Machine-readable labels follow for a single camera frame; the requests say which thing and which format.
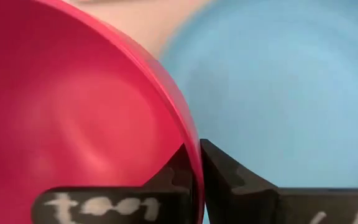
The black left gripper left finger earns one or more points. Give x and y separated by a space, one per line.
179 199

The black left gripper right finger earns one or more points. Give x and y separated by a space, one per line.
235 199

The blue plate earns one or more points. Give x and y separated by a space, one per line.
291 93

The red bowl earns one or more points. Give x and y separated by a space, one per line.
73 109

